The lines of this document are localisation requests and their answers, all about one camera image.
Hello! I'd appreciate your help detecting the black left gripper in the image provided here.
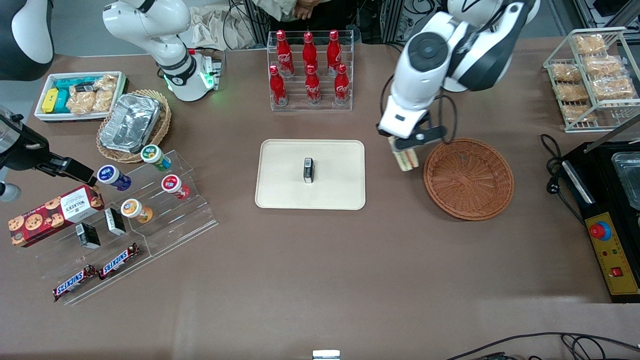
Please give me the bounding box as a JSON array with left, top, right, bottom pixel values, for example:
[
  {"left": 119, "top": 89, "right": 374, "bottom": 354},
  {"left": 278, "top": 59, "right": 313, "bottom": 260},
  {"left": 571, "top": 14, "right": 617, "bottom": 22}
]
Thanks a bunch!
[{"left": 393, "top": 119, "right": 448, "bottom": 153}]

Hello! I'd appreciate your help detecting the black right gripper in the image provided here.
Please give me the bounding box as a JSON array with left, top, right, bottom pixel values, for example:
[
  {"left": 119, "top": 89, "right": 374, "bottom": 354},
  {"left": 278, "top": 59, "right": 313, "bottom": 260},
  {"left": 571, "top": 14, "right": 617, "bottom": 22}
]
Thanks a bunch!
[{"left": 0, "top": 107, "right": 99, "bottom": 189}]

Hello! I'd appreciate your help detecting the triangle sandwich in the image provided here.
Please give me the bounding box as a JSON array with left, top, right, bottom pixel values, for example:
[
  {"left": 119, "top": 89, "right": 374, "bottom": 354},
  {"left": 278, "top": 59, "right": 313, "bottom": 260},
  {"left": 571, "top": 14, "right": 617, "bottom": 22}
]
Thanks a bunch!
[{"left": 389, "top": 136, "right": 420, "bottom": 172}]

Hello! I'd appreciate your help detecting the round brown wicker basket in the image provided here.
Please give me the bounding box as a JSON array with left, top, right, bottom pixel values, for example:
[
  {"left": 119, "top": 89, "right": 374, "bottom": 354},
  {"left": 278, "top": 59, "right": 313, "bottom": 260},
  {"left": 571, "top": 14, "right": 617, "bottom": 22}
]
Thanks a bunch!
[{"left": 423, "top": 138, "right": 515, "bottom": 221}]

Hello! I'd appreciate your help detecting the light wicker basket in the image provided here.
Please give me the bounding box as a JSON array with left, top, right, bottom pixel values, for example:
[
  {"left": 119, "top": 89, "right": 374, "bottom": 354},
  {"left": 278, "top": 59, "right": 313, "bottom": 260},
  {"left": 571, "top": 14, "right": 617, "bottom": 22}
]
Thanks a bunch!
[{"left": 96, "top": 90, "right": 172, "bottom": 164}]

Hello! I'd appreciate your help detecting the cream rectangular tray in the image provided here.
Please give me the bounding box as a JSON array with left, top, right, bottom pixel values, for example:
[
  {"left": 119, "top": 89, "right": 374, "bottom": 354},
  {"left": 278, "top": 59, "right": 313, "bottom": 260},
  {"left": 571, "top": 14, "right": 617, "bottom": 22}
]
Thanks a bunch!
[{"left": 255, "top": 139, "right": 366, "bottom": 210}]

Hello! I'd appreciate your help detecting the blue lid cup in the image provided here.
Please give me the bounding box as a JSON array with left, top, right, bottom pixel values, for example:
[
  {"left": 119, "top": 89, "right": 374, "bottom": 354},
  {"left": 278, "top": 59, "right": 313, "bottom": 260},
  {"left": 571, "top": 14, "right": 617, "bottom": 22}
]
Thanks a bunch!
[{"left": 97, "top": 165, "right": 132, "bottom": 191}]

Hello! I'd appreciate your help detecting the red cookie box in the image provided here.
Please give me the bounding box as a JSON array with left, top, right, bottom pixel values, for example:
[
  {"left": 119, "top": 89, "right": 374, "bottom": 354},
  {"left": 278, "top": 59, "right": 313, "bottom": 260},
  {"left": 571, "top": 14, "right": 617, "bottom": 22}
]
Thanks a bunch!
[{"left": 8, "top": 185, "right": 105, "bottom": 248}]

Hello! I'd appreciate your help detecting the orange lid cup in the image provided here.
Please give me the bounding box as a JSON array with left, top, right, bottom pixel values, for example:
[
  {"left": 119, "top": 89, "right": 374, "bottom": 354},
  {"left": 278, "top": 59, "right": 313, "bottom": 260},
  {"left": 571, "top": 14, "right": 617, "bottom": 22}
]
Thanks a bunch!
[{"left": 121, "top": 198, "right": 154, "bottom": 224}]

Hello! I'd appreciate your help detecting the white rectangular bin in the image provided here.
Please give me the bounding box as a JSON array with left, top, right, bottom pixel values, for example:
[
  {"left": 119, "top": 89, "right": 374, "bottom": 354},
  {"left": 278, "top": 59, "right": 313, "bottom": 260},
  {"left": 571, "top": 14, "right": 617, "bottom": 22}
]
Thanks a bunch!
[{"left": 34, "top": 71, "right": 129, "bottom": 123}]

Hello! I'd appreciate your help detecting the bagged fried snack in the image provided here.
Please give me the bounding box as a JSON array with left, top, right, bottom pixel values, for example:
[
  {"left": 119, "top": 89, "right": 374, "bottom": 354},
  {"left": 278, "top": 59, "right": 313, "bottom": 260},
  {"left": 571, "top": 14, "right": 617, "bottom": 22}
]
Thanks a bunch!
[
  {"left": 590, "top": 76, "right": 637, "bottom": 101},
  {"left": 561, "top": 103, "right": 597, "bottom": 123},
  {"left": 550, "top": 62, "right": 581, "bottom": 83},
  {"left": 584, "top": 55, "right": 624, "bottom": 77},
  {"left": 93, "top": 75, "right": 119, "bottom": 112},
  {"left": 555, "top": 82, "right": 590, "bottom": 103},
  {"left": 67, "top": 90, "right": 97, "bottom": 115},
  {"left": 572, "top": 34, "right": 607, "bottom": 55}
]

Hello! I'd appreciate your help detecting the aluminium foil container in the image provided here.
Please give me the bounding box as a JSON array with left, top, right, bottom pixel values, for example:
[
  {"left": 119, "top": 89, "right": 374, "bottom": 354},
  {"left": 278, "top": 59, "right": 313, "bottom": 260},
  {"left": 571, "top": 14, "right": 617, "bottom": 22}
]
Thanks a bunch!
[{"left": 99, "top": 93, "right": 161, "bottom": 154}]

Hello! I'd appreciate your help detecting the green lid cup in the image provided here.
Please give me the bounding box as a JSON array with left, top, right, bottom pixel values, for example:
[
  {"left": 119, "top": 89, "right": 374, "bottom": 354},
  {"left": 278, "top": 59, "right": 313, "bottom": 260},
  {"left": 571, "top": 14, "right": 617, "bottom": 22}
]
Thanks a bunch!
[{"left": 140, "top": 144, "right": 172, "bottom": 172}]

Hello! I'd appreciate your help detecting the snickers chocolate bar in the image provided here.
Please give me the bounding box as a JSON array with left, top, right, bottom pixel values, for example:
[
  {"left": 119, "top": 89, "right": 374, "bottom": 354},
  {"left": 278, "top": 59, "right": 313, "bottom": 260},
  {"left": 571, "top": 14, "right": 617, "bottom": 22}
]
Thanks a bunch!
[
  {"left": 98, "top": 243, "right": 141, "bottom": 280},
  {"left": 53, "top": 265, "right": 97, "bottom": 302}
]

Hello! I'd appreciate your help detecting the red lid cup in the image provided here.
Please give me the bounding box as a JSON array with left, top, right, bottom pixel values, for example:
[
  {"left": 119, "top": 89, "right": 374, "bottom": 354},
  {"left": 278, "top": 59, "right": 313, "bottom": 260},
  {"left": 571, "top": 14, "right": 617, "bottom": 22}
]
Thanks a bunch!
[{"left": 161, "top": 174, "right": 191, "bottom": 201}]

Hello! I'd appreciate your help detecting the red cola bottle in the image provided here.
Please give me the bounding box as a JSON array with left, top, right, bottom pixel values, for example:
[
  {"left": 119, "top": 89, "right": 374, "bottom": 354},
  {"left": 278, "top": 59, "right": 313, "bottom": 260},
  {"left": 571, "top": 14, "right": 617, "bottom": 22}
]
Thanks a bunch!
[
  {"left": 327, "top": 29, "right": 344, "bottom": 68},
  {"left": 334, "top": 63, "right": 350, "bottom": 105},
  {"left": 269, "top": 65, "right": 289, "bottom": 107},
  {"left": 276, "top": 30, "right": 295, "bottom": 77},
  {"left": 305, "top": 65, "right": 321, "bottom": 105},
  {"left": 302, "top": 31, "right": 319, "bottom": 68}
]

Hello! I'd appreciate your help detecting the clear acrylic tiered stand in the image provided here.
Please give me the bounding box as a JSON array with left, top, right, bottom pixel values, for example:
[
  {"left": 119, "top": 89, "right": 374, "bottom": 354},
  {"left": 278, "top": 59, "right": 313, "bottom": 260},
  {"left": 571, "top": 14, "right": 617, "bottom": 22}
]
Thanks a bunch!
[{"left": 42, "top": 149, "right": 219, "bottom": 306}]

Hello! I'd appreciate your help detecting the clear acrylic bottle stand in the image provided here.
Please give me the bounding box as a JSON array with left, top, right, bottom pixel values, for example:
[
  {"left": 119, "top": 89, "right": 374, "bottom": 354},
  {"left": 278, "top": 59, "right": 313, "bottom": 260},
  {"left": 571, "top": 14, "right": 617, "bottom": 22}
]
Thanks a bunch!
[{"left": 266, "top": 30, "right": 354, "bottom": 112}]

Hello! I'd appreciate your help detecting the person in beige jacket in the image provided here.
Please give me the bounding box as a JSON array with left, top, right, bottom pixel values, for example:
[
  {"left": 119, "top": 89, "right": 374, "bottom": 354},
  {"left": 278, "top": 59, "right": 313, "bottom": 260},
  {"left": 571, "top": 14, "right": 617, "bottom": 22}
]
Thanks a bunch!
[{"left": 251, "top": 0, "right": 332, "bottom": 22}]

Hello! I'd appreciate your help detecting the black sealing machine yellow panel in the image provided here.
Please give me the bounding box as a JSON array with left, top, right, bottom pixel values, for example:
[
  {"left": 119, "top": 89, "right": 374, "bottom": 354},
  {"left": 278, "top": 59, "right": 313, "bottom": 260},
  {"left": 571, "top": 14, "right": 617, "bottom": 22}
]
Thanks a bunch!
[{"left": 560, "top": 125, "right": 640, "bottom": 304}]

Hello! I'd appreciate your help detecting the crumpled beige bag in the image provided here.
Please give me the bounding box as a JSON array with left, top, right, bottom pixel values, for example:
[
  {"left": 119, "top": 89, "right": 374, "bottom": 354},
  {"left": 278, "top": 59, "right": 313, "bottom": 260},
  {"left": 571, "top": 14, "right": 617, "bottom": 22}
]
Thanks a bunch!
[{"left": 191, "top": 4, "right": 257, "bottom": 51}]

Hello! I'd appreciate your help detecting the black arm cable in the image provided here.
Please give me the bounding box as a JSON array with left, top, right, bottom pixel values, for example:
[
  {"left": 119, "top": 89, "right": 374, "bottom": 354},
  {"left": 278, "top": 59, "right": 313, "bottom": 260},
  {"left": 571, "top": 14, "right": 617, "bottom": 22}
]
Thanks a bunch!
[{"left": 433, "top": 94, "right": 459, "bottom": 147}]

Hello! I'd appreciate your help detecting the black power cable with plug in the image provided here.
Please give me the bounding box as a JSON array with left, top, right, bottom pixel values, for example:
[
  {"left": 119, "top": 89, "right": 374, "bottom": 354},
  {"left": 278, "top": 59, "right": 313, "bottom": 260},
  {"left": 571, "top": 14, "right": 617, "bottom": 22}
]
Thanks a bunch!
[{"left": 540, "top": 133, "right": 587, "bottom": 227}]

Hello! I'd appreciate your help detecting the white wire rack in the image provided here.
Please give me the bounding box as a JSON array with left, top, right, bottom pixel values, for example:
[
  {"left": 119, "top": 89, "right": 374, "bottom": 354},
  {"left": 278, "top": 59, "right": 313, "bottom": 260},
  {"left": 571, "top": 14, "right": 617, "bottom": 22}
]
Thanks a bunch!
[{"left": 543, "top": 27, "right": 640, "bottom": 133}]

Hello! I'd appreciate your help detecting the black floor cable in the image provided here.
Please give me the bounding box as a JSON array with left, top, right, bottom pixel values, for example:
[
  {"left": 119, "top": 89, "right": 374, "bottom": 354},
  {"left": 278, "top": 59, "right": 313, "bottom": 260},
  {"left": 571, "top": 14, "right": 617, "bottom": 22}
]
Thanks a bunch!
[{"left": 445, "top": 332, "right": 640, "bottom": 360}]

